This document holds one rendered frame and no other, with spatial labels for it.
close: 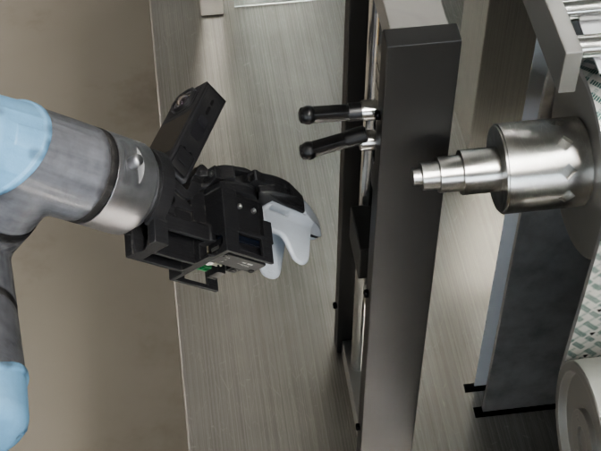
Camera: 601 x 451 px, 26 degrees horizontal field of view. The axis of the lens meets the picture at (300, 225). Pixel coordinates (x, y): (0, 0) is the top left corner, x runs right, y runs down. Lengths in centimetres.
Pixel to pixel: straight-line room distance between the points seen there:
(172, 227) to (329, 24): 73
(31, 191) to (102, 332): 157
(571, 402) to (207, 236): 31
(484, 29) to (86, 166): 59
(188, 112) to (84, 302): 149
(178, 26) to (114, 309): 95
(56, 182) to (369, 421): 40
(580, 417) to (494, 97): 59
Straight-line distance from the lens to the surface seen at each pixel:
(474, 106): 149
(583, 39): 85
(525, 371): 127
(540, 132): 91
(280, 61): 165
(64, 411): 242
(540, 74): 102
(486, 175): 91
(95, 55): 305
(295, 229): 112
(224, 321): 137
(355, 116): 91
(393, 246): 100
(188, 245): 104
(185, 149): 106
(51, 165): 94
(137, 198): 99
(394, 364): 113
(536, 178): 90
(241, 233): 104
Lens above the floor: 200
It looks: 49 degrees down
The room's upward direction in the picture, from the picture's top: straight up
